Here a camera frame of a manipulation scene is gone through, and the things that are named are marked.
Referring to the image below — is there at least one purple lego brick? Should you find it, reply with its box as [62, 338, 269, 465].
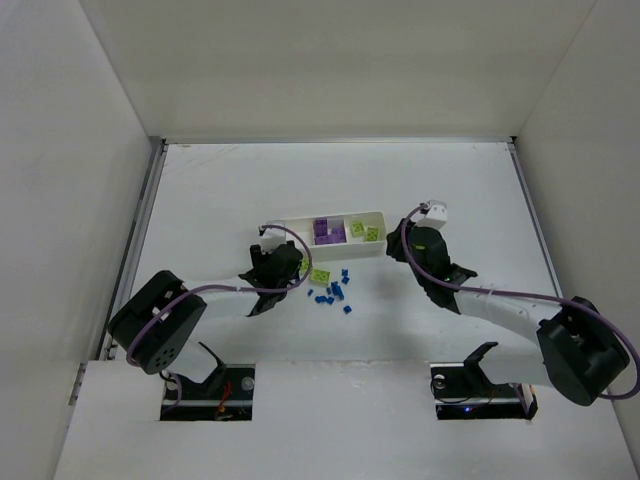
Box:
[314, 229, 347, 245]

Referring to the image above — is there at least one purple curved studded lego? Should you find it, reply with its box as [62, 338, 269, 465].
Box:
[313, 218, 329, 237]

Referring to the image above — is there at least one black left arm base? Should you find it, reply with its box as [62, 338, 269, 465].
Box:
[159, 342, 256, 422]

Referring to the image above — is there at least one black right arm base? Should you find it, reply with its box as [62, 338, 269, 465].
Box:
[429, 342, 538, 421]

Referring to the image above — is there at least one white three-compartment container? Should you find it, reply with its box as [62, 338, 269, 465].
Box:
[279, 211, 387, 262]

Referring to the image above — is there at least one large blue curved lego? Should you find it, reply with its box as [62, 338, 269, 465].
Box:
[330, 281, 344, 300]

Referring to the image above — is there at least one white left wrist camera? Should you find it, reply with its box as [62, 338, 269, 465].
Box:
[259, 220, 286, 253]

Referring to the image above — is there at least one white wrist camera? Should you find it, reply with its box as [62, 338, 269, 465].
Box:
[259, 220, 286, 253]
[417, 200, 448, 230]

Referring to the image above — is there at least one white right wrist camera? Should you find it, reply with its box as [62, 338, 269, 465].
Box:
[417, 200, 448, 230]

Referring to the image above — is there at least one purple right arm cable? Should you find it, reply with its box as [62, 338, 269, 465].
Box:
[402, 201, 640, 401]

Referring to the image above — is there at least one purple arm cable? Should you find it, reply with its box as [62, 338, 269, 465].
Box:
[402, 201, 640, 401]
[124, 224, 315, 416]

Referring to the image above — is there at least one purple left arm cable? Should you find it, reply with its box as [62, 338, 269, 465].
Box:
[124, 224, 315, 416]

